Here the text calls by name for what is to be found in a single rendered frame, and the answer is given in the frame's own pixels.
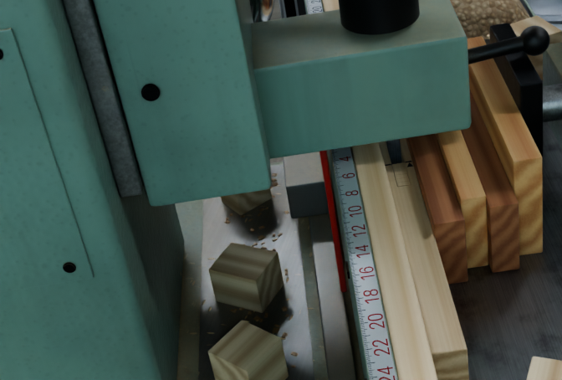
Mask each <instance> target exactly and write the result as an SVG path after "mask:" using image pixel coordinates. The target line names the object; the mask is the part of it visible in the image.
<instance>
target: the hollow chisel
mask: <svg viewBox="0 0 562 380"><path fill-rule="evenodd" d="M386 145H387V149H388V152H389V155H390V159H391V165H392V164H397V163H402V160H401V144H400V139H398V140H392V141H387V142H386Z"/></svg>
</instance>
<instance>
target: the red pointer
mask: <svg viewBox="0 0 562 380"><path fill-rule="evenodd" d="M319 154H320V159H321V165H322V170H323V176H324V186H325V192H326V197H327V203H328V209H329V215H330V225H331V230H332V236H333V241H334V247H335V258H336V264H337V269H338V275H339V280H340V290H341V292H346V291H347V286H346V280H345V269H344V264H343V258H342V252H341V246H340V236H339V230H338V224H337V218H336V212H335V201H334V196H333V190H332V184H331V178H330V168H329V162H328V156H327V151H320V152H319Z"/></svg>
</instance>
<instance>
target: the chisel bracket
mask: <svg viewBox="0 0 562 380"><path fill-rule="evenodd" d="M419 10H420V14H419V17H418V19H417V20H416V21H415V22H414V23H413V24H412V25H410V26H408V27H406V28H404V29H401V30H399V31H395V32H393V33H384V34H375V35H369V34H359V33H353V32H351V31H349V30H347V29H346V28H344V27H343V26H342V24H341V20H340V10H339V9H337V10H332V11H327V12H321V13H311V14H305V15H300V16H295V17H290V18H280V19H274V20H268V21H263V22H258V23H251V31H252V47H253V71H254V76H255V80H256V85H257V90H258V98H259V103H260V107H261V111H262V117H263V124H264V130H265V134H266V139H267V143H268V152H269V156H270V159H272V158H278V157H288V156H293V155H299V154H305V153H311V152H316V151H326V150H332V149H338V148H343V147H349V146H359V145H365V144H371V143H376V142H382V141H392V140H398V139H403V138H409V137H414V136H425V135H431V134H436V133H442V132H448V131H458V130H463V129H467V128H469V127H470V125H471V123H472V118H471V101H470V84H469V68H468V51H467V36H466V34H465V33H464V30H463V28H462V25H461V24H460V22H459V19H458V16H457V15H456V13H455V11H454V9H453V6H452V4H451V2H450V0H419Z"/></svg>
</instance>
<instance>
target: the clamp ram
mask: <svg viewBox="0 0 562 380"><path fill-rule="evenodd" d="M489 32H490V43H495V42H498V41H502V40H505V39H511V38H515V37H517V36H516V34H515V32H514V31H513V29H512V27H511V25H510V23H502V24H497V25H492V26H490V29H489ZM493 59H494V61H495V63H496V65H497V66H498V69H499V71H500V73H501V75H502V76H503V79H504V81H505V83H506V85H507V86H508V89H509V91H510V93H511V95H512V97H513V99H514V101H515V103H516V105H517V107H518V108H519V112H520V114H521V116H522V117H523V119H524V122H525V124H526V126H527V127H528V129H529V132H530V134H531V136H532V137H533V139H534V142H535V144H536V146H537V147H538V149H539V152H540V154H541V156H542V166H543V122H548V121H558V120H562V84H557V85H547V86H543V82H542V80H541V79H540V77H539V75H538V73H537V71H536V70H535V68H534V66H533V65H532V63H531V61H530V59H529V57H528V55H527V54H526V53H525V52H524V51H519V52H517V53H513V54H507V55H504V56H500V57H497V58H493Z"/></svg>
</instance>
